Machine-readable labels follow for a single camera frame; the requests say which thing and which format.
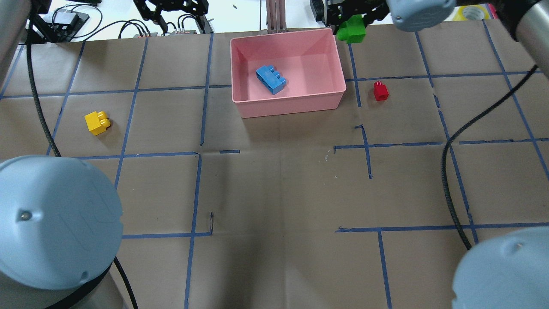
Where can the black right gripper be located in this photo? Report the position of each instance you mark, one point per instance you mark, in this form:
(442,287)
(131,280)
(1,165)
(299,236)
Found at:
(372,11)

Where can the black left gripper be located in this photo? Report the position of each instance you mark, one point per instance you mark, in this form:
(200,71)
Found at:
(170,7)

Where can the green toy block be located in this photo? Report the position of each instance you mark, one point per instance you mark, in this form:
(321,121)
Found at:
(352,31)

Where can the red toy block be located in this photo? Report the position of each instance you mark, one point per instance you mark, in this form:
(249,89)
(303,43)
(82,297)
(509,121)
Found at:
(380,91)

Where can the blue toy block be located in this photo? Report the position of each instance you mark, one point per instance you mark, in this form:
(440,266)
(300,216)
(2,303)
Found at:
(271,79)

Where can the yellow toy block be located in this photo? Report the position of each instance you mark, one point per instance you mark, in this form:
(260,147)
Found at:
(97,122)

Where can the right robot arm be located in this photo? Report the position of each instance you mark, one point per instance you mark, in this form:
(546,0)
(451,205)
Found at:
(506,272)

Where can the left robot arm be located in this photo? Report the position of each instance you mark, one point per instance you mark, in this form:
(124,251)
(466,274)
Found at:
(60,229)

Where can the pink plastic box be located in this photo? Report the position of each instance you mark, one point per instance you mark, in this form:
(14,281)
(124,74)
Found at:
(308,59)

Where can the black power adapter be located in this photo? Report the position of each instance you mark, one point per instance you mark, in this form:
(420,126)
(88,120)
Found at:
(317,8)

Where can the yellow tape roll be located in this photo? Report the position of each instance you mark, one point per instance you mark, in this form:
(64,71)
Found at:
(471,12)

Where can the aluminium frame post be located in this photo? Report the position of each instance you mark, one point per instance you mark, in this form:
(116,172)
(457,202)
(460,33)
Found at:
(276,16)

